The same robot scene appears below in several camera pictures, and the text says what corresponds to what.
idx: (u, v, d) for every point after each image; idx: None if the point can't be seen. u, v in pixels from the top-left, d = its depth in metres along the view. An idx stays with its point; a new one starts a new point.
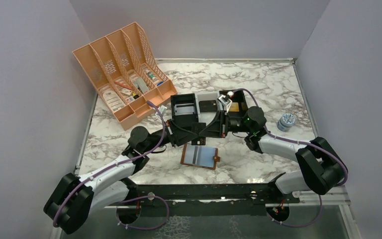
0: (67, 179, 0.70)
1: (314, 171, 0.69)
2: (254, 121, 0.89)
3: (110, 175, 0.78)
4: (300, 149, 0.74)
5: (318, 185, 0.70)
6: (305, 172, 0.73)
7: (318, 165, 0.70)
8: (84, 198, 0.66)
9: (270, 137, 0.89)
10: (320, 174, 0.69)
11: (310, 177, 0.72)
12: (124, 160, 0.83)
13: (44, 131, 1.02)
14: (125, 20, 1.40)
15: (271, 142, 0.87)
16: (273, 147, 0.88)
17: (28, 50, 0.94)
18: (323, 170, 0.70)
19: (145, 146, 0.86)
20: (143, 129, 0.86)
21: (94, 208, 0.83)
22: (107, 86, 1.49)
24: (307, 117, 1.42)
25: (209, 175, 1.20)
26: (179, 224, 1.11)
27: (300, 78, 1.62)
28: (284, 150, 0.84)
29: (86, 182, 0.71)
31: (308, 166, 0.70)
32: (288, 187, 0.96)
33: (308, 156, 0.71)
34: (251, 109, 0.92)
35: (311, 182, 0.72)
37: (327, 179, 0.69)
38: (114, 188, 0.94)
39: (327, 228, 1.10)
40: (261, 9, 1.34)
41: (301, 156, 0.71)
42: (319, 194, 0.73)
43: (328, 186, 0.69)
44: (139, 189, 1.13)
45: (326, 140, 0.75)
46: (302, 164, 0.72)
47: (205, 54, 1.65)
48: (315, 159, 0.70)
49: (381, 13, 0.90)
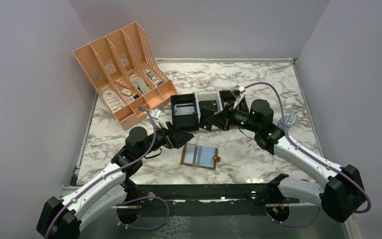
0: (50, 203, 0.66)
1: (340, 203, 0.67)
2: (260, 112, 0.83)
3: (97, 191, 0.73)
4: (330, 179, 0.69)
5: (337, 214, 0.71)
6: (328, 200, 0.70)
7: (346, 199, 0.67)
8: (68, 223, 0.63)
9: (290, 145, 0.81)
10: (346, 208, 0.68)
11: (331, 204, 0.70)
12: (111, 171, 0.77)
13: (44, 131, 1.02)
14: (125, 20, 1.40)
15: (291, 152, 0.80)
16: (291, 157, 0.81)
17: (28, 50, 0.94)
18: (349, 204, 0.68)
19: (142, 148, 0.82)
20: (142, 129, 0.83)
21: (91, 218, 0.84)
22: (107, 86, 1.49)
24: (307, 117, 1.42)
25: (209, 174, 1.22)
26: (179, 224, 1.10)
27: (300, 78, 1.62)
28: (306, 166, 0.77)
29: (69, 205, 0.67)
31: (336, 198, 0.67)
32: (291, 192, 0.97)
33: (340, 191, 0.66)
34: (255, 102, 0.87)
35: (331, 209, 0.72)
37: (349, 209, 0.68)
38: (111, 194, 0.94)
39: (327, 228, 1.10)
40: (260, 8, 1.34)
41: (334, 190, 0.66)
42: (334, 218, 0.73)
43: (346, 215, 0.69)
44: (139, 189, 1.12)
45: (356, 170, 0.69)
46: (329, 195, 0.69)
47: (205, 54, 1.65)
48: (344, 192, 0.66)
49: (380, 13, 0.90)
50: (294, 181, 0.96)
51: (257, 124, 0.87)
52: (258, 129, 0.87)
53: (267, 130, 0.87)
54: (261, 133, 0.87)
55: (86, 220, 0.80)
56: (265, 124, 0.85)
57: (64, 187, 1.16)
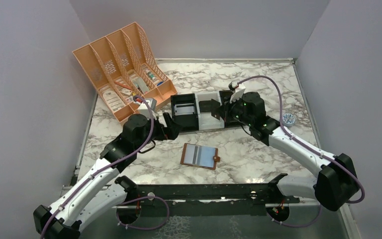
0: (39, 211, 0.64)
1: (334, 191, 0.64)
2: (251, 102, 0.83)
3: (86, 194, 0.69)
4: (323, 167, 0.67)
5: (330, 203, 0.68)
6: (321, 188, 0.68)
7: (339, 187, 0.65)
8: (58, 232, 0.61)
9: (284, 136, 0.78)
10: (338, 196, 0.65)
11: (324, 193, 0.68)
12: (99, 169, 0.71)
13: (44, 130, 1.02)
14: (125, 20, 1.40)
15: (286, 143, 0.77)
16: (285, 147, 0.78)
17: (28, 50, 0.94)
18: (342, 192, 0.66)
19: (140, 137, 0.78)
20: (142, 117, 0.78)
21: (93, 218, 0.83)
22: (107, 86, 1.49)
24: (307, 117, 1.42)
25: (209, 174, 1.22)
26: (179, 224, 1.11)
27: (300, 78, 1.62)
28: (300, 155, 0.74)
29: (56, 214, 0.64)
31: (328, 185, 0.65)
32: (290, 190, 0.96)
33: (332, 179, 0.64)
34: (245, 94, 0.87)
35: (324, 198, 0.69)
37: (342, 198, 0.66)
38: (110, 194, 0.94)
39: (327, 228, 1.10)
40: (260, 8, 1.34)
41: (326, 179, 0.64)
42: (329, 209, 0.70)
43: (339, 204, 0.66)
44: (139, 189, 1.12)
45: (349, 158, 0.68)
46: (322, 183, 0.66)
47: (205, 54, 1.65)
48: (337, 180, 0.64)
49: (380, 13, 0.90)
50: (292, 178, 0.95)
51: (250, 116, 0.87)
52: (253, 120, 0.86)
53: (262, 121, 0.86)
54: (255, 124, 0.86)
55: (86, 220, 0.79)
56: (258, 114, 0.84)
57: (64, 187, 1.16)
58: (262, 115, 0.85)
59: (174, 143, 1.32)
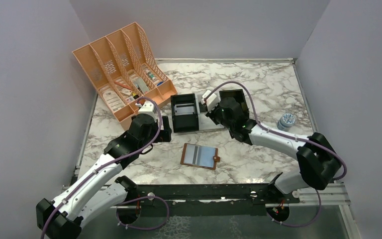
0: (42, 204, 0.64)
1: (314, 169, 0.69)
2: (228, 108, 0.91)
3: (90, 188, 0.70)
4: (300, 148, 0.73)
5: (317, 182, 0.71)
6: (303, 169, 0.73)
7: (317, 163, 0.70)
8: (61, 225, 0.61)
9: (261, 130, 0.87)
10: (320, 172, 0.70)
11: (309, 176, 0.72)
12: (103, 164, 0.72)
13: (44, 130, 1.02)
14: (125, 20, 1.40)
15: (264, 136, 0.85)
16: (265, 141, 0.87)
17: (27, 50, 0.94)
18: (322, 168, 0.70)
19: (144, 136, 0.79)
20: (148, 116, 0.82)
21: (92, 216, 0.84)
22: (107, 86, 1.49)
24: (307, 117, 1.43)
25: (209, 175, 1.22)
26: (179, 224, 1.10)
27: (300, 78, 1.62)
28: (278, 144, 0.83)
29: (60, 207, 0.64)
31: (307, 163, 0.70)
32: (286, 186, 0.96)
33: (308, 155, 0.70)
34: (223, 100, 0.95)
35: (310, 178, 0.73)
37: (326, 175, 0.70)
38: (111, 193, 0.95)
39: (327, 228, 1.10)
40: (260, 8, 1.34)
41: (302, 156, 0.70)
42: (318, 189, 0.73)
43: (326, 181, 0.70)
44: (139, 189, 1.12)
45: (323, 136, 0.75)
46: (302, 163, 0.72)
47: (205, 54, 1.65)
48: (313, 157, 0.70)
49: (380, 13, 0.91)
50: (283, 175, 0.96)
51: (230, 120, 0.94)
52: (233, 124, 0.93)
53: (241, 124, 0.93)
54: (236, 128, 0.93)
55: (88, 216, 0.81)
56: (237, 118, 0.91)
57: (64, 187, 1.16)
58: (240, 119, 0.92)
59: (174, 143, 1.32)
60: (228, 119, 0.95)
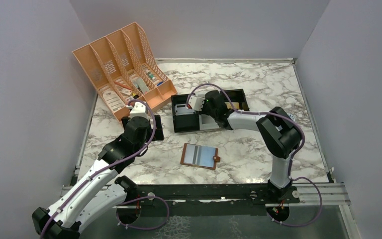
0: (37, 213, 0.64)
1: (272, 135, 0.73)
2: (210, 98, 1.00)
3: (84, 196, 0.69)
4: (260, 118, 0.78)
5: (278, 150, 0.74)
6: (265, 138, 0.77)
7: (276, 130, 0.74)
8: (56, 234, 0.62)
9: (237, 113, 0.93)
10: (278, 138, 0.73)
11: (271, 144, 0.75)
12: (98, 170, 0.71)
13: (43, 130, 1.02)
14: (126, 20, 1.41)
15: (238, 118, 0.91)
16: (241, 122, 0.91)
17: (27, 50, 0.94)
18: (281, 135, 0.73)
19: (141, 139, 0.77)
20: (144, 119, 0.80)
21: (93, 217, 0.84)
22: (107, 86, 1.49)
24: (307, 117, 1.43)
25: (209, 174, 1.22)
26: (179, 224, 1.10)
27: (300, 78, 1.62)
28: (248, 122, 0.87)
29: (55, 216, 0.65)
31: (266, 131, 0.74)
32: (275, 175, 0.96)
33: (266, 123, 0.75)
34: (209, 92, 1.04)
35: (271, 147, 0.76)
37: (285, 142, 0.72)
38: (110, 195, 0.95)
39: (327, 228, 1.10)
40: (259, 7, 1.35)
41: (261, 124, 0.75)
42: (279, 156, 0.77)
43: (285, 149, 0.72)
44: (139, 189, 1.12)
45: (282, 109, 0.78)
46: (263, 132, 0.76)
47: (205, 54, 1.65)
48: (271, 125, 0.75)
49: (379, 12, 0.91)
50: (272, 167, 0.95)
51: (214, 109, 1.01)
52: (216, 113, 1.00)
53: (224, 112, 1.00)
54: (219, 116, 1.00)
55: (85, 221, 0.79)
56: (219, 106, 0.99)
57: (64, 187, 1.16)
58: (223, 108, 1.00)
59: (174, 143, 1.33)
60: (212, 109, 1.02)
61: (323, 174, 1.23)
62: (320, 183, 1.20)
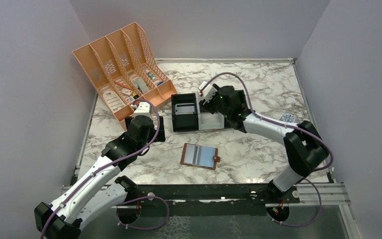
0: (41, 208, 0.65)
1: (299, 154, 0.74)
2: (226, 95, 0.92)
3: (87, 191, 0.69)
4: (287, 134, 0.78)
5: (303, 168, 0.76)
6: (290, 155, 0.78)
7: (303, 149, 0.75)
8: (58, 229, 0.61)
9: (254, 118, 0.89)
10: (305, 158, 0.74)
11: (295, 161, 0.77)
12: (101, 166, 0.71)
13: (44, 130, 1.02)
14: (126, 20, 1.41)
15: (256, 123, 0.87)
16: (258, 128, 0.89)
17: (27, 50, 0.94)
18: (308, 154, 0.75)
19: (144, 138, 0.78)
20: (147, 118, 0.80)
21: (93, 216, 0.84)
22: (107, 86, 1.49)
24: (307, 117, 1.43)
25: (209, 175, 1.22)
26: (179, 224, 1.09)
27: (300, 78, 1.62)
28: (269, 131, 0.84)
29: (57, 211, 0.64)
31: (294, 149, 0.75)
32: (284, 183, 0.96)
33: (295, 141, 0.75)
34: (222, 88, 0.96)
35: (296, 165, 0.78)
37: (311, 162, 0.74)
38: (111, 194, 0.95)
39: (327, 228, 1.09)
40: (260, 7, 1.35)
41: (289, 141, 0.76)
42: (301, 174, 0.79)
43: (311, 168, 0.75)
44: (139, 189, 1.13)
45: (312, 124, 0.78)
46: (289, 148, 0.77)
47: (205, 54, 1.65)
48: (300, 143, 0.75)
49: (379, 12, 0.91)
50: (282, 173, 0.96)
51: (227, 107, 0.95)
52: (230, 111, 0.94)
53: (238, 112, 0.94)
54: (232, 115, 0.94)
55: (86, 219, 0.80)
56: (234, 106, 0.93)
57: (64, 187, 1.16)
58: (238, 107, 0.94)
59: (174, 143, 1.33)
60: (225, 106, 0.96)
61: (323, 174, 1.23)
62: (320, 183, 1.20)
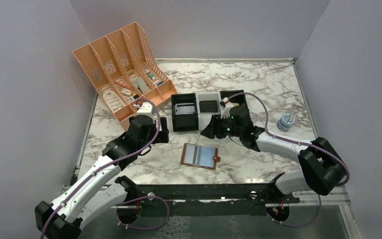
0: (42, 207, 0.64)
1: (317, 173, 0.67)
2: (237, 115, 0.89)
3: (88, 190, 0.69)
4: (302, 151, 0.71)
5: (321, 187, 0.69)
6: (306, 173, 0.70)
7: (321, 167, 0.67)
8: (59, 228, 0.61)
9: (268, 136, 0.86)
10: (324, 176, 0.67)
11: (311, 180, 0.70)
12: (101, 166, 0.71)
13: (44, 130, 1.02)
14: (126, 20, 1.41)
15: (269, 141, 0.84)
16: (271, 147, 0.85)
17: (28, 51, 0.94)
18: (326, 172, 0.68)
19: (144, 137, 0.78)
20: (147, 117, 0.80)
21: (93, 216, 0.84)
22: (107, 86, 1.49)
24: (307, 117, 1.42)
25: (209, 174, 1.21)
26: (179, 224, 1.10)
27: (300, 78, 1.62)
28: (283, 149, 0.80)
29: (58, 210, 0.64)
31: (310, 168, 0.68)
32: (289, 188, 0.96)
33: (311, 159, 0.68)
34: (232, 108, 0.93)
35: (313, 183, 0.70)
37: (329, 180, 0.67)
38: (111, 193, 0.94)
39: (327, 228, 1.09)
40: (260, 8, 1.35)
41: (304, 159, 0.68)
42: (319, 192, 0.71)
43: (330, 187, 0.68)
44: (139, 189, 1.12)
45: (327, 140, 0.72)
46: (304, 167, 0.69)
47: (205, 54, 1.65)
48: (317, 161, 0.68)
49: (380, 12, 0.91)
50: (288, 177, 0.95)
51: (239, 127, 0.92)
52: (242, 131, 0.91)
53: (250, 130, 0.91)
54: (244, 134, 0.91)
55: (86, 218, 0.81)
56: (246, 125, 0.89)
57: (64, 187, 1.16)
58: (249, 126, 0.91)
59: (174, 143, 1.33)
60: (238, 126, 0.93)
61: None
62: None
